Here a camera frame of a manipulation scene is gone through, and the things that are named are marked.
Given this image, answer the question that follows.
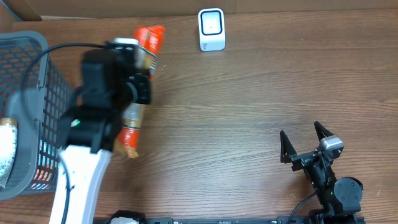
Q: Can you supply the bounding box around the grey plastic mesh basket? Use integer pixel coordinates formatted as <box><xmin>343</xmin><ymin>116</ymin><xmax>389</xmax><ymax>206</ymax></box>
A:
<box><xmin>1</xmin><ymin>31</ymin><xmax>72</xmax><ymax>200</ymax></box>

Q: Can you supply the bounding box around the white tube gold cap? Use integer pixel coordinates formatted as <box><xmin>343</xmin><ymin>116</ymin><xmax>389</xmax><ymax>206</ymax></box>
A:
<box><xmin>0</xmin><ymin>118</ymin><xmax>17</xmax><ymax>188</ymax></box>

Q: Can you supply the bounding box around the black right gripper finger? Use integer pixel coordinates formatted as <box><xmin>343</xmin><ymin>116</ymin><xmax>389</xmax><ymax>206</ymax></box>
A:
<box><xmin>279</xmin><ymin>130</ymin><xmax>297</xmax><ymax>164</ymax></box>
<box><xmin>314</xmin><ymin>121</ymin><xmax>333</xmax><ymax>141</ymax></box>

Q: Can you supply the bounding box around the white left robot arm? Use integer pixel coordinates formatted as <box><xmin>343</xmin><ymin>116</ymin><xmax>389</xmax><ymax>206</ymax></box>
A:
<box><xmin>50</xmin><ymin>38</ymin><xmax>151</xmax><ymax>223</ymax></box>

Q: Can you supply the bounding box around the white barcode scanner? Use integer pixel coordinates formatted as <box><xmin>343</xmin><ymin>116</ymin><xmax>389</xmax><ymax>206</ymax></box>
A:
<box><xmin>198</xmin><ymin>8</ymin><xmax>226</xmax><ymax>52</ymax></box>

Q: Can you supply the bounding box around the orange spaghetti packet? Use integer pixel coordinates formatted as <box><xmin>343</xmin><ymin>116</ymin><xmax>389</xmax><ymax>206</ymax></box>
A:
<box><xmin>114</xmin><ymin>25</ymin><xmax>165</xmax><ymax>158</ymax></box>

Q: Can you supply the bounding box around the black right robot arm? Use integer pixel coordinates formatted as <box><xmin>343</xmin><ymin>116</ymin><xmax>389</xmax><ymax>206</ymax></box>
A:
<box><xmin>279</xmin><ymin>121</ymin><xmax>364</xmax><ymax>223</ymax></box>

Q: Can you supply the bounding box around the colourful packet in basket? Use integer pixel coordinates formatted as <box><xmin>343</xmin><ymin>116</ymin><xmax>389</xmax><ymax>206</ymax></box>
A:
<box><xmin>30</xmin><ymin>140</ymin><xmax>58</xmax><ymax>191</ymax></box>

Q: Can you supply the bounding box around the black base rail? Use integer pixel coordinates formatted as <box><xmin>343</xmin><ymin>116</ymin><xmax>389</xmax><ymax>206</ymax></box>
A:
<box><xmin>93</xmin><ymin>210</ymin><xmax>366</xmax><ymax>224</ymax></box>

